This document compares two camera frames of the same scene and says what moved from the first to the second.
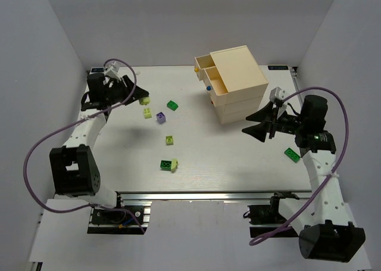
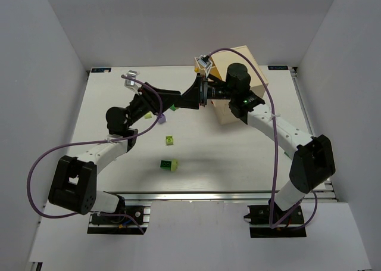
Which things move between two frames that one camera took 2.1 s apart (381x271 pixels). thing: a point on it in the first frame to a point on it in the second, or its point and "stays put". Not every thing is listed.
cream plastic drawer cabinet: x=236 y=83 stays put
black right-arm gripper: x=274 y=121 to x=203 y=91
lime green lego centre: x=169 y=140 stays put
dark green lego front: x=165 y=165 stays put
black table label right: x=278 y=67 stays put
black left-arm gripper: x=122 y=87 to x=147 y=94
